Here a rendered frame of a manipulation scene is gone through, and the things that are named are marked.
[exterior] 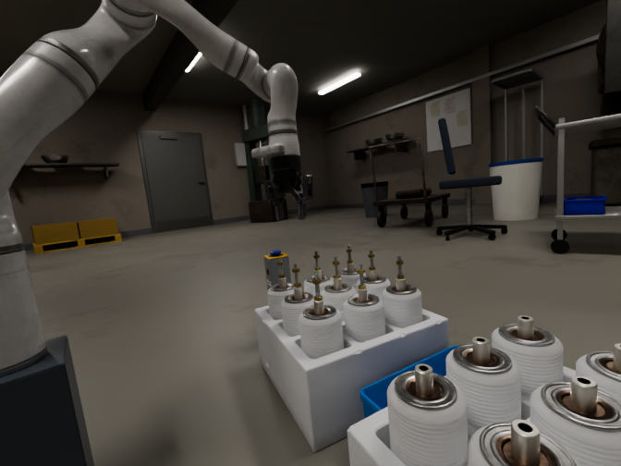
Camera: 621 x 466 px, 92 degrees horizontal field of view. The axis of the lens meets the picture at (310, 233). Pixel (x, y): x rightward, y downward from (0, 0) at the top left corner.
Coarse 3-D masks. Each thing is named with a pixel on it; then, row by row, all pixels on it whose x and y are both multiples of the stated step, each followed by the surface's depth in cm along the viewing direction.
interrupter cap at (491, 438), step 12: (492, 432) 31; (504, 432) 31; (540, 432) 30; (480, 444) 30; (492, 444) 29; (504, 444) 30; (540, 444) 29; (552, 444) 29; (492, 456) 28; (504, 456) 28; (540, 456) 28; (552, 456) 28; (564, 456) 28
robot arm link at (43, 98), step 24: (48, 48) 45; (24, 72) 43; (48, 72) 45; (72, 72) 47; (0, 96) 41; (24, 96) 43; (48, 96) 45; (72, 96) 48; (0, 120) 41; (24, 120) 43; (48, 120) 45; (0, 144) 41; (24, 144) 43; (0, 168) 41; (0, 192) 42
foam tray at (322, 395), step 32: (256, 320) 91; (288, 352) 66; (352, 352) 62; (384, 352) 66; (416, 352) 70; (288, 384) 69; (320, 384) 59; (352, 384) 62; (320, 416) 60; (352, 416) 63; (320, 448) 60
